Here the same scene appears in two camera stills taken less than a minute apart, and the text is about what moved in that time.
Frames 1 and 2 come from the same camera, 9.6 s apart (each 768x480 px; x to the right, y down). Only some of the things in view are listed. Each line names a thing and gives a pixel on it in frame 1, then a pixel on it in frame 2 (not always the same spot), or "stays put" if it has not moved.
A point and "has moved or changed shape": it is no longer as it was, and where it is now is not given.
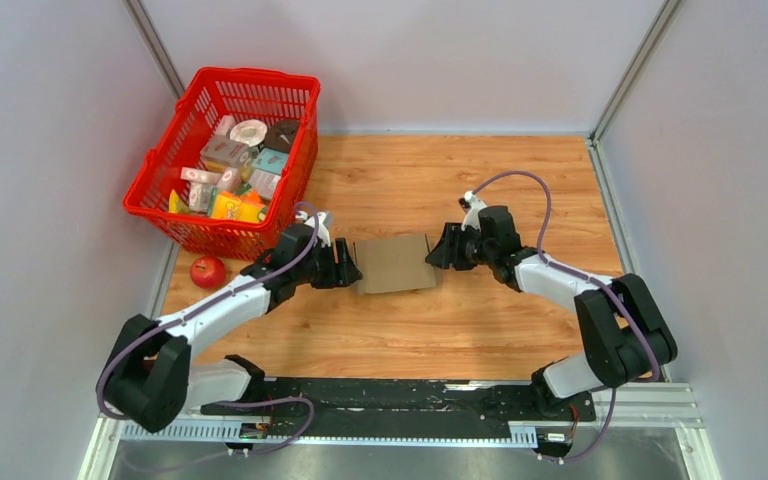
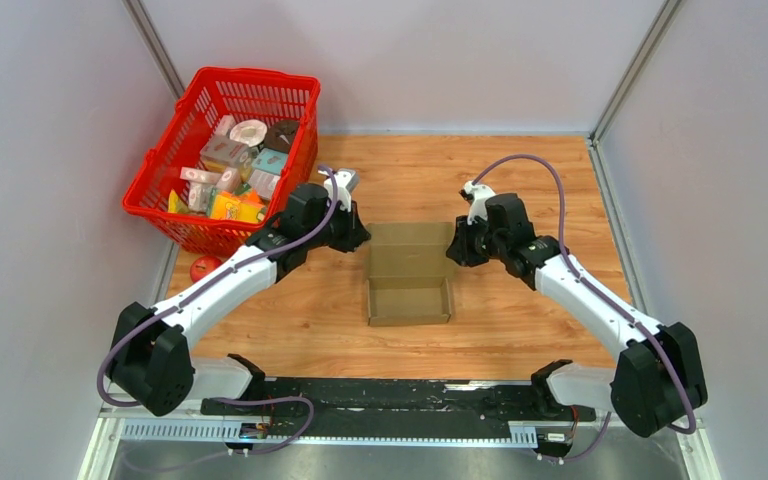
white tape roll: [252, 132] stays put
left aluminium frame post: [148, 33] stays put
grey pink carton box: [219, 153] stays put
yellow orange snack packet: [242, 205] stays put
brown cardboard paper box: [393, 263] has moved or changed shape
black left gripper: [343, 274] to [355, 232]
